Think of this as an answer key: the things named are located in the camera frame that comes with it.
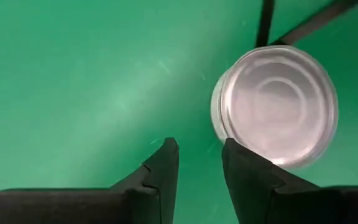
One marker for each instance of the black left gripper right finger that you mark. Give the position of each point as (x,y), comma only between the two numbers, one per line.
(275,202)

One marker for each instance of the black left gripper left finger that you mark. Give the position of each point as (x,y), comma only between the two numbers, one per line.
(135,202)

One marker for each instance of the silver-lid seafood can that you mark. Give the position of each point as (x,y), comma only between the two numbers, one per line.
(275,102)

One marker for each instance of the green table mat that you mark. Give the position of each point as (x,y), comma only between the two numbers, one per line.
(73,93)

